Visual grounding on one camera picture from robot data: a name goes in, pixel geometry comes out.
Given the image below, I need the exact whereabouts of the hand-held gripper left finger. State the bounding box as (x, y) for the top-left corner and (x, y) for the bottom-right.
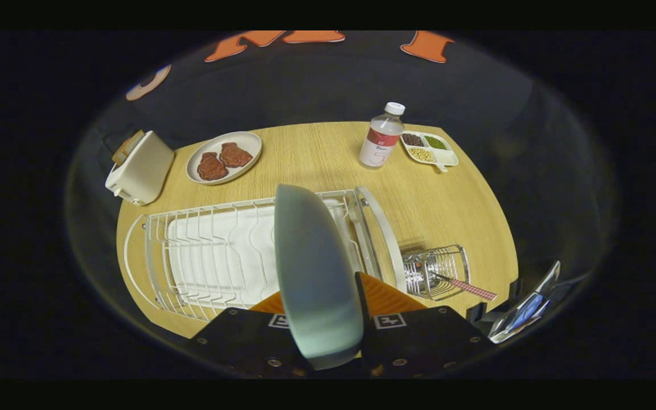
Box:
(188, 292), (313, 379)

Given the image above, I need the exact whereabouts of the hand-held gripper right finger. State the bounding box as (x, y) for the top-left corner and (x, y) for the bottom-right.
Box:
(354, 272), (497, 379)

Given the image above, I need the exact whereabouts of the light green plate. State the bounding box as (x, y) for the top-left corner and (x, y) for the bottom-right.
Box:
(274, 183), (364, 371)

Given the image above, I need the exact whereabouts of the white wire dish rack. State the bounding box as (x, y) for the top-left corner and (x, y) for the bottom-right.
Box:
(123, 186), (407, 323)

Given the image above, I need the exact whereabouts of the metal wire cutlery basket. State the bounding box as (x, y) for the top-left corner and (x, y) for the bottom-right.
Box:
(402, 244), (471, 301)

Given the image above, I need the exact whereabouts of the white spoon red checked handle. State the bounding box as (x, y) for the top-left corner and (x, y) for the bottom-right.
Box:
(428, 270), (498, 301)

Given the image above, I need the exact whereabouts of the beige plate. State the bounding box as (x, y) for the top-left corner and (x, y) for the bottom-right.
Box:
(186, 131), (263, 186)

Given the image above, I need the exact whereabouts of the clear plastic water bottle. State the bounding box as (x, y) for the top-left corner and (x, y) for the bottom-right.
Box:
(358, 102), (406, 170)

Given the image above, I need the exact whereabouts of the white divided bean tray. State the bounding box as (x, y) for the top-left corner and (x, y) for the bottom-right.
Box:
(400, 130), (460, 173)

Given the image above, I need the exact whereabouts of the brown meat piece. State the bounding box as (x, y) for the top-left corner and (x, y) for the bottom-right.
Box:
(219, 142), (253, 168)
(197, 151), (229, 182)

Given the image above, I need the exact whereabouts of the white toaster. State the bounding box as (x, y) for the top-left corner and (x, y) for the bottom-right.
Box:
(105, 130), (175, 206)

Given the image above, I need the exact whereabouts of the toast bread slice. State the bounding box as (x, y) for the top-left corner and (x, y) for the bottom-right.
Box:
(112, 130), (145, 166)

